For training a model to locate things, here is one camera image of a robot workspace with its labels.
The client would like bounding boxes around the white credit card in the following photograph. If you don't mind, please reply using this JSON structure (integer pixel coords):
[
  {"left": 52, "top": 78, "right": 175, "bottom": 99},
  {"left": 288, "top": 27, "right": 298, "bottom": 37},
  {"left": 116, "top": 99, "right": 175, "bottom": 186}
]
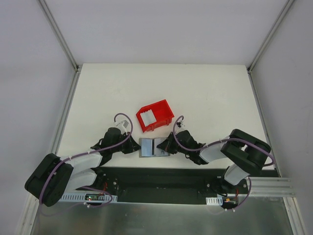
[
  {"left": 155, "top": 148, "right": 170, "bottom": 157},
  {"left": 141, "top": 139, "right": 155, "bottom": 157}
]

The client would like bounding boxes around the grey leather card holder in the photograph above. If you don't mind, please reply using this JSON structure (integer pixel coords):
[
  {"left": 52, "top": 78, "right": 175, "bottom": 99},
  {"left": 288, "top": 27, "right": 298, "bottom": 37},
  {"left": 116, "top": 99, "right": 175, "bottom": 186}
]
[{"left": 139, "top": 138, "right": 170, "bottom": 158}]

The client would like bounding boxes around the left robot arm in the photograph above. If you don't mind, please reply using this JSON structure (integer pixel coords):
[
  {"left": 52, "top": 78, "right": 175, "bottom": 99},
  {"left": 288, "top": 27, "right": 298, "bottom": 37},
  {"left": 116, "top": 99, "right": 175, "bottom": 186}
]
[{"left": 24, "top": 127, "right": 140, "bottom": 207}]

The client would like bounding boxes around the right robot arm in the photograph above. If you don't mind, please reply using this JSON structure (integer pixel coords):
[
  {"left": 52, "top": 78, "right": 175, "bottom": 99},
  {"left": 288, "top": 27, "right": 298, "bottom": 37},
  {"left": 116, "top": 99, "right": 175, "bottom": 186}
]
[{"left": 156, "top": 129, "right": 275, "bottom": 196}]

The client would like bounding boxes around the red plastic card tray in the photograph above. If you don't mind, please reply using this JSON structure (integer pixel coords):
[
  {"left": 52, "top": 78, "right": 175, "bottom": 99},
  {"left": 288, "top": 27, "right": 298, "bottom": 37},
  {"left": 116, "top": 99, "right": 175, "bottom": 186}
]
[{"left": 136, "top": 99, "right": 174, "bottom": 133}]

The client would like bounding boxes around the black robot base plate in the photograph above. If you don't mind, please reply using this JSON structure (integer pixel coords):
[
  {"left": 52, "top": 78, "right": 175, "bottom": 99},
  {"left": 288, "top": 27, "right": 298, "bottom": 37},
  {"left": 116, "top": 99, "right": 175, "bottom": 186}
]
[{"left": 87, "top": 167, "right": 248, "bottom": 205}]

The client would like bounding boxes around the right white cable duct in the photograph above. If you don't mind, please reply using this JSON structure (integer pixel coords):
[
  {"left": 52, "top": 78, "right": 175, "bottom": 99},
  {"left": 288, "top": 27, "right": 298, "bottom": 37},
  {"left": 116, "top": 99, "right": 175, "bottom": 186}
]
[{"left": 206, "top": 196, "right": 223, "bottom": 206}]

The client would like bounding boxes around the white cable duct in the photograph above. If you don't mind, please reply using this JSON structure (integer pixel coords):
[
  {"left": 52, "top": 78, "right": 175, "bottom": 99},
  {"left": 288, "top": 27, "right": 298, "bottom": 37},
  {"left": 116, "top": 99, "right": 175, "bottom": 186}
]
[
  {"left": 59, "top": 192, "right": 117, "bottom": 203},
  {"left": 206, "top": 196, "right": 223, "bottom": 206}
]

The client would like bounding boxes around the left white cable duct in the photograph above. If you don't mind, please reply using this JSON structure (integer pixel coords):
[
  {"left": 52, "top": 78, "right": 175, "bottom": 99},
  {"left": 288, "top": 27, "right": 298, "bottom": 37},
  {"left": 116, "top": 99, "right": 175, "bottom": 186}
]
[{"left": 59, "top": 192, "right": 117, "bottom": 203}]

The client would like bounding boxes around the left table side rail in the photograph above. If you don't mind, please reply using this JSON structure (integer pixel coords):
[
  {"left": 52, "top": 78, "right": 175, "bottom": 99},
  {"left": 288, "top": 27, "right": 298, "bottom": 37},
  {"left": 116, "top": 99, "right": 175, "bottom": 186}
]
[{"left": 49, "top": 67, "right": 82, "bottom": 154}]

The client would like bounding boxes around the table side rail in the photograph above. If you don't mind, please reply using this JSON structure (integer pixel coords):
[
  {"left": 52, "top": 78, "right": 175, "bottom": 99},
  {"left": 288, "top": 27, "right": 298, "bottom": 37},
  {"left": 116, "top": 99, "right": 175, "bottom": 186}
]
[
  {"left": 49, "top": 67, "right": 82, "bottom": 154},
  {"left": 247, "top": 70, "right": 281, "bottom": 172}
]

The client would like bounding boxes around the right table side rail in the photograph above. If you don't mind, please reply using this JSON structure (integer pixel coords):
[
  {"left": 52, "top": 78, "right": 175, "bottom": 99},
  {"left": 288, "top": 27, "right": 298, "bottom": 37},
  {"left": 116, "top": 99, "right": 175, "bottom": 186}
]
[{"left": 247, "top": 70, "right": 281, "bottom": 172}]

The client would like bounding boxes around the horizontal aluminium extrusion rail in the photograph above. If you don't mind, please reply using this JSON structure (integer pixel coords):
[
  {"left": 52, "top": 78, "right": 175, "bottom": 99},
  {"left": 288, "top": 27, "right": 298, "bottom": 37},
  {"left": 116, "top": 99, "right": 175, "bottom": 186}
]
[{"left": 250, "top": 177, "right": 296, "bottom": 198}]

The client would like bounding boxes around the right aluminium frame post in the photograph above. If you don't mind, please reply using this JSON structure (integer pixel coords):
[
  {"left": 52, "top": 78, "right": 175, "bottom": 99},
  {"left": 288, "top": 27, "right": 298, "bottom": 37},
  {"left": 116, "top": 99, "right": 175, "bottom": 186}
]
[{"left": 247, "top": 0, "right": 296, "bottom": 74}]

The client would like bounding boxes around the aluminium frame post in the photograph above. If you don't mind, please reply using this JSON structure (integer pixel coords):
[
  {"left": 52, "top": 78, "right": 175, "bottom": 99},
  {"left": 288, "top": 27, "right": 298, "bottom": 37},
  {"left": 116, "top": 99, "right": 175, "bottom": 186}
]
[
  {"left": 247, "top": 0, "right": 296, "bottom": 74},
  {"left": 37, "top": 0, "right": 80, "bottom": 72}
]

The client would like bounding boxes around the left aluminium frame post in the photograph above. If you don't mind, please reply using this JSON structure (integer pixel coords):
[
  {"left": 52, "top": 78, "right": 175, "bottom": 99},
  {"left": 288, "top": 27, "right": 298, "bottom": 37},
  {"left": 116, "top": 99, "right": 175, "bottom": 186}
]
[{"left": 37, "top": 0, "right": 80, "bottom": 72}]

